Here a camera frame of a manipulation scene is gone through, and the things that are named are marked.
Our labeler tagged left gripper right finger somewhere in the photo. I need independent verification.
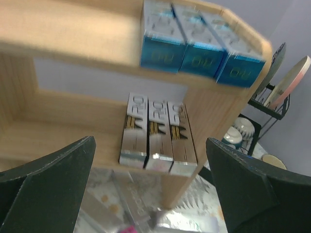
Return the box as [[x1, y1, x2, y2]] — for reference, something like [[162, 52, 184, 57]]
[[206, 138, 311, 233]]

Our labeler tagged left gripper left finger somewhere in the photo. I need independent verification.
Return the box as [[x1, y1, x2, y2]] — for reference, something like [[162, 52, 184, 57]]
[[0, 136, 96, 233]]

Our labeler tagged pink toothpaste box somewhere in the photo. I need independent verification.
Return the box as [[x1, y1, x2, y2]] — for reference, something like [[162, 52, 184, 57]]
[[119, 225, 137, 233]]

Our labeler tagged silver black gold toothpaste box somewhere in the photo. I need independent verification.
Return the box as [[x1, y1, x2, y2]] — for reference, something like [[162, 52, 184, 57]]
[[145, 100, 173, 173]]

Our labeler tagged wooden two-tier shelf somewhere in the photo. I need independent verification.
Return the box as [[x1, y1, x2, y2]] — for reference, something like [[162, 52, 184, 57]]
[[0, 0, 273, 209]]

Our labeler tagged silver toothpaste box slanted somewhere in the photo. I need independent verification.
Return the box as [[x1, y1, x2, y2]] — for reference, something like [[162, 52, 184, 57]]
[[80, 191, 123, 233]]

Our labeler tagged teal spotted bowl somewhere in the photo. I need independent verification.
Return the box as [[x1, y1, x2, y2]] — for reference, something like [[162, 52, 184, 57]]
[[222, 127, 243, 149]]

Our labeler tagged floral table mat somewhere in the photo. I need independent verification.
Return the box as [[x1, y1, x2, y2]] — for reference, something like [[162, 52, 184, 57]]
[[86, 168, 227, 233]]

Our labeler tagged black striped white bowl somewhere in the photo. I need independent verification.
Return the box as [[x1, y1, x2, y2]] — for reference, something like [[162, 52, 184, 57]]
[[233, 117, 255, 140]]

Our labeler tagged silver Protect toothpaste box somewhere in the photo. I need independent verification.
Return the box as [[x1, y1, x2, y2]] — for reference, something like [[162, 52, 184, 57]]
[[151, 210, 219, 233]]

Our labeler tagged pink and cream plate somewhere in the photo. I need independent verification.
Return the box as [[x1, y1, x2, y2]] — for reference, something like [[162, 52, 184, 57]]
[[263, 56, 311, 109]]

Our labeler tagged grey speckled plate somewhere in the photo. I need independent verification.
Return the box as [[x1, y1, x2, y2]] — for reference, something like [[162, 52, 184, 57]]
[[252, 42, 287, 98]]

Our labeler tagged black wire dish rack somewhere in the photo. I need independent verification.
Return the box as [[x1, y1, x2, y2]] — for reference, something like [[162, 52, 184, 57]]
[[239, 84, 291, 156]]

